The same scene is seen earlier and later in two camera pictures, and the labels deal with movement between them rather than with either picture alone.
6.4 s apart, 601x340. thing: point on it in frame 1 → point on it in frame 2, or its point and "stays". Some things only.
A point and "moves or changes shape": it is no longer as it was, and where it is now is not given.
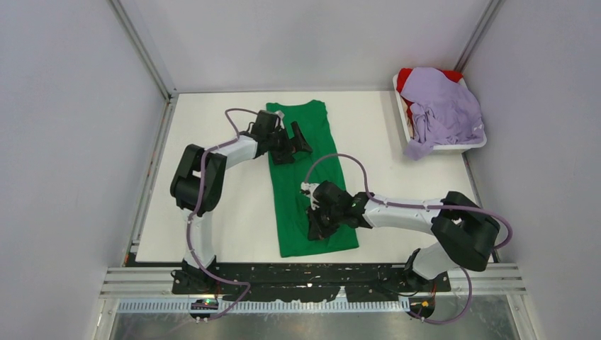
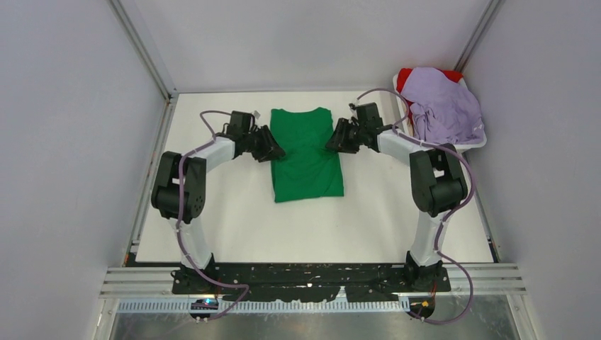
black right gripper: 315,230 → 339,140
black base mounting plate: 298,282 stays
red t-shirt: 402,75 stays
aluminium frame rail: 143,49 stays
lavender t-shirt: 444,112 stays
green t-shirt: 317,166 moves or changes shape
